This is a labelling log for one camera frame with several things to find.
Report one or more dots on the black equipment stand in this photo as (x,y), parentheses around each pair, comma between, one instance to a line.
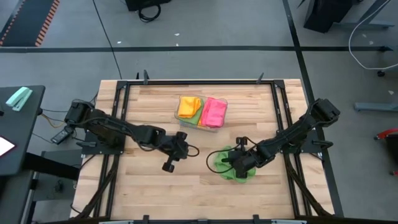
(53,165)

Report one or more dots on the orange microfiber towel with label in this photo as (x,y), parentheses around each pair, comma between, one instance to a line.
(201,123)

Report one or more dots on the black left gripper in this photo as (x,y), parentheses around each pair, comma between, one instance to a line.
(177,149)

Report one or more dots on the large green microfiber towel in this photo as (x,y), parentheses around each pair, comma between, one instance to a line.
(220,158)

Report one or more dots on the orange-striped black floor mat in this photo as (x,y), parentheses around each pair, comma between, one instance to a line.
(28,21)

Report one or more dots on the black power brick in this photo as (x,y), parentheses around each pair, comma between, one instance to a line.
(60,137)

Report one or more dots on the clear plastic bin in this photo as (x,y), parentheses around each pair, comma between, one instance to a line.
(177,119)

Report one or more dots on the red chair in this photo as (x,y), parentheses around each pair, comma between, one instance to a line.
(387,133)

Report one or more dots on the black side desk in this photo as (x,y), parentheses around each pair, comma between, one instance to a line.
(18,130)

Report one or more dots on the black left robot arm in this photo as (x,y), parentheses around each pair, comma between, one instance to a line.
(118,130)

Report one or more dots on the small green microfiber towel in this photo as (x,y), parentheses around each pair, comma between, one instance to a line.
(194,119)

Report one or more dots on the white light bar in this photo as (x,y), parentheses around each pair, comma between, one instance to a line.
(116,222)
(289,222)

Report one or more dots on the black equipment box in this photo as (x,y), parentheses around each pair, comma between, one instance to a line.
(140,3)

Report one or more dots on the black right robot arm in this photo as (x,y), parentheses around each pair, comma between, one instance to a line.
(298,127)

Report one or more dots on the pink microfiber towel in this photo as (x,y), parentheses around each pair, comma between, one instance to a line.
(214,112)

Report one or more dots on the grey metal desk foot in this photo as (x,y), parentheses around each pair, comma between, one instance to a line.
(376,106)

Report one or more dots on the mint green stapler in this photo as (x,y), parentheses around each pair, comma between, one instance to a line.
(18,98)

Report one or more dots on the black equipment cabinet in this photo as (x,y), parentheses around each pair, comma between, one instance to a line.
(323,15)

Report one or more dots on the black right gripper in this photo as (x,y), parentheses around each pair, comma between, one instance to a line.
(244,161)

